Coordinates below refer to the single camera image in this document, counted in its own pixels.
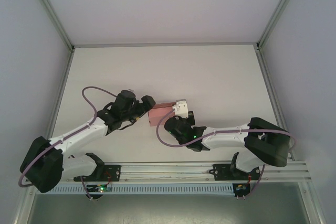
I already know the white slotted cable duct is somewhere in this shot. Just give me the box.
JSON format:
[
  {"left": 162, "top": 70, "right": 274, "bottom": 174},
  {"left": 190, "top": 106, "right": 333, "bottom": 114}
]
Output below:
[{"left": 49, "top": 184, "right": 234, "bottom": 196}]

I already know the circuit board with green light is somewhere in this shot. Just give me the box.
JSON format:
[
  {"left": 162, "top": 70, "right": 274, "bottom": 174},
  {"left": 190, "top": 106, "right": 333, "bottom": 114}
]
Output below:
[{"left": 86, "top": 184, "right": 113, "bottom": 193}]

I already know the aluminium frame crossbar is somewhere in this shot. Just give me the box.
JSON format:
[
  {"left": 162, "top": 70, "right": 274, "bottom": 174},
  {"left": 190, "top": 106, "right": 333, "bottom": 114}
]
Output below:
[{"left": 72, "top": 41, "right": 259, "bottom": 49}]

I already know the pink paper box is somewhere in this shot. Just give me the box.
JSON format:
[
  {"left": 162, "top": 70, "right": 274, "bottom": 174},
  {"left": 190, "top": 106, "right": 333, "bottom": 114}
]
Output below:
[{"left": 147, "top": 102, "right": 179, "bottom": 128}]

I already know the black round base disc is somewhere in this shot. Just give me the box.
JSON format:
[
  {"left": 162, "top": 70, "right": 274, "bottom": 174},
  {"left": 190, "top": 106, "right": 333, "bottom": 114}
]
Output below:
[
  {"left": 84, "top": 193, "right": 104, "bottom": 201},
  {"left": 233, "top": 182, "right": 252, "bottom": 200}
]

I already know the aluminium frame post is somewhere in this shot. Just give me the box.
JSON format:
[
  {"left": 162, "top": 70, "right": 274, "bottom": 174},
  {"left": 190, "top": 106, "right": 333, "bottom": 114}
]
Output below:
[
  {"left": 26, "top": 0, "right": 76, "bottom": 51},
  {"left": 256, "top": 0, "right": 307, "bottom": 50}
]

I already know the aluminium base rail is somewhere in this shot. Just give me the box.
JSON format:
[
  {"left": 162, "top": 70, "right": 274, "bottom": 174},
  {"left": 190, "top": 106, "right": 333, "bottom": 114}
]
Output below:
[{"left": 59, "top": 161, "right": 313, "bottom": 183}]

